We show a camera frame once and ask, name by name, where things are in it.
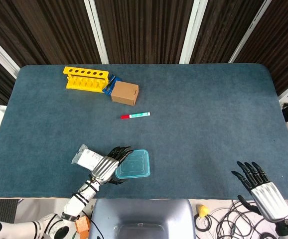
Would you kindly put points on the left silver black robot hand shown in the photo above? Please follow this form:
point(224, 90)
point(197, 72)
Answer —
point(104, 168)

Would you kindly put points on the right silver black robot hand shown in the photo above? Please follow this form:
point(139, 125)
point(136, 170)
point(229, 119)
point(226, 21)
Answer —
point(268, 199)

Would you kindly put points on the clear plastic container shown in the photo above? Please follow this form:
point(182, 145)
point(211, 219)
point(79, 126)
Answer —
point(136, 164)

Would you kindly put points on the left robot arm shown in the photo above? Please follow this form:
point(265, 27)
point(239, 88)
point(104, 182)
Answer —
point(78, 204)

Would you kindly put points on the brown cardboard box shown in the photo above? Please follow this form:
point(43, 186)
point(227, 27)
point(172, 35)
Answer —
point(124, 92)

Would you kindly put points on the white printed plastic packet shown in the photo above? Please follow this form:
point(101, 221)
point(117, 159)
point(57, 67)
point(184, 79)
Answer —
point(86, 158)

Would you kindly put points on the grey robot torso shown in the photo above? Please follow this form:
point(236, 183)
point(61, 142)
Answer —
point(141, 214)

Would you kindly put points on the orange block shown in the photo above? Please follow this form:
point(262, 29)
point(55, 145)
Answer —
point(82, 225)

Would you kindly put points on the red capped green marker pen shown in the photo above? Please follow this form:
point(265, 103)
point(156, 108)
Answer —
point(136, 115)

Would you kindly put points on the yellow plastic object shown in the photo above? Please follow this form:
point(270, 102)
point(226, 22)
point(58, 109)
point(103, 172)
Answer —
point(202, 211)

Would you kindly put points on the blue snack packet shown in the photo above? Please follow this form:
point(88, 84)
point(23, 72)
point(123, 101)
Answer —
point(108, 88)

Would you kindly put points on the yellow test tube rack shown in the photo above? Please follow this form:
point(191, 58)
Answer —
point(84, 81)

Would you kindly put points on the blue table cover cloth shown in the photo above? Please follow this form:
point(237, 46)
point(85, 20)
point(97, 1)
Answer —
point(196, 129)

